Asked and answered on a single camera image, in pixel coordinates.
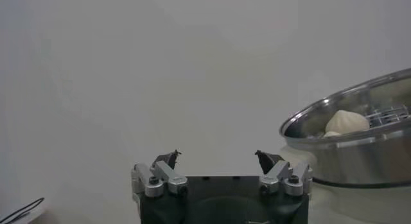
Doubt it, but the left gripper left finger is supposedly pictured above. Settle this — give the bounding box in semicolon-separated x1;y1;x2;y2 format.
130;149;189;199

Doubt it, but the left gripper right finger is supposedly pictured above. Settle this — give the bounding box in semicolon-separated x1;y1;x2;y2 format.
254;150;313;197

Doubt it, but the white side table with cable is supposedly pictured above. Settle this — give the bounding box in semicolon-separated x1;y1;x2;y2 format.
0;198;46;224

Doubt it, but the white steamed baozi bun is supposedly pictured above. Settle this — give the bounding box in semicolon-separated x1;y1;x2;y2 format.
324;109;371;135

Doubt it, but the stainless steel steamer basket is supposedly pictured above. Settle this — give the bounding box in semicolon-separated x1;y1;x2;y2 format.
279;67;411;189

